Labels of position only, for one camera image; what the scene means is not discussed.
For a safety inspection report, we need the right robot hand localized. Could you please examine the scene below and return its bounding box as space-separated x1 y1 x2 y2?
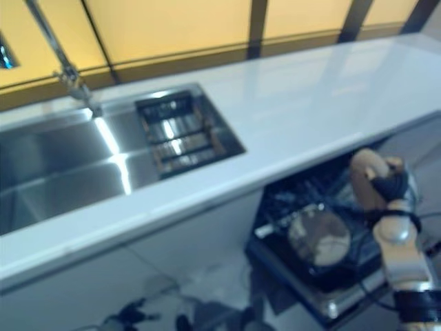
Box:
369 156 411 208

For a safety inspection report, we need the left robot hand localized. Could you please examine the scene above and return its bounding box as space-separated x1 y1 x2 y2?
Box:
118 298 162 325

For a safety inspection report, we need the cream round plate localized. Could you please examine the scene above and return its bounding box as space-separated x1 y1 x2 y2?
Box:
287 209 353 267
349 149 391 212

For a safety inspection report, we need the dishwasher door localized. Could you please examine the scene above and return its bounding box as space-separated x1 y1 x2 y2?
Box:
245 240 441 325

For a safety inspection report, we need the white glossy cabinet door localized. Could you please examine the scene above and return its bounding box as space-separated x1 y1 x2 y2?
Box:
126 192 265 288
0 247 163 331

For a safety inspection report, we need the stainless steel sink basin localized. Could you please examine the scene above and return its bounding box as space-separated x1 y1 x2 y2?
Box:
0 82 247 238

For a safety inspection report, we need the black dish drying rack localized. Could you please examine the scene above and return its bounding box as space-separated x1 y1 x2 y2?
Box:
134 89 229 174

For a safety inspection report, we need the chrome pull-down kitchen faucet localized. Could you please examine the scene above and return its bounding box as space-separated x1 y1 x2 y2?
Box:
0 0 105 119

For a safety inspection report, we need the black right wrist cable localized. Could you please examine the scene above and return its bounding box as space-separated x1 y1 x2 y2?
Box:
357 205 441 312

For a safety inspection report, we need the wire dishwasher rack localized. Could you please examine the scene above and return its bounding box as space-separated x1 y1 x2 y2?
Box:
254 164 391 288

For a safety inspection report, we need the dark window frame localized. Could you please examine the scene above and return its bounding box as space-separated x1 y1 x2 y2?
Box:
0 0 441 101

